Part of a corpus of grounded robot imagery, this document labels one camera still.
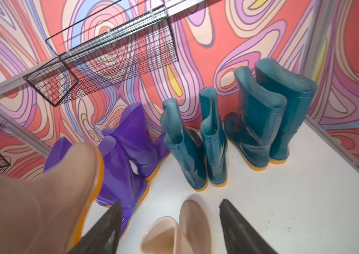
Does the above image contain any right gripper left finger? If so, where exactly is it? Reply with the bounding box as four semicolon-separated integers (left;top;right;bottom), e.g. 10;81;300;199
68;202;123;254

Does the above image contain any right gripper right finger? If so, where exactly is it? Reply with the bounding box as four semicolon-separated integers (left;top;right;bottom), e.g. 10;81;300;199
220;199;277;254

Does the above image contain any beige boot front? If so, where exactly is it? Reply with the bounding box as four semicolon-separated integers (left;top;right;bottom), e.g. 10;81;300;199
140;200;212;254

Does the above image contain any beige boot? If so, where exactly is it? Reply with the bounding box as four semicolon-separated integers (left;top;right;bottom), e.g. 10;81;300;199
140;200;212;254
0;142;104;254

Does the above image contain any teal boot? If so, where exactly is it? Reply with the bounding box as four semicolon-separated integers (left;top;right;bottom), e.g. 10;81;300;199
199;87;228;187
160;98;208;192
255;58;318;165
224;66;287;171

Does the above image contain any purple boot leaning centre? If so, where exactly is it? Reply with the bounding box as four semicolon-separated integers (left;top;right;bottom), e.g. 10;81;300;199
43;137;149;243

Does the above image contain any purple boot back centre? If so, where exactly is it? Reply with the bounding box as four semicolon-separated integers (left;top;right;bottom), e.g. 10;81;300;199
102;103;170;182

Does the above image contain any black wire basket back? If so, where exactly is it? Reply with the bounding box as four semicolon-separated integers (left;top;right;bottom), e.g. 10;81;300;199
23;4;178;107

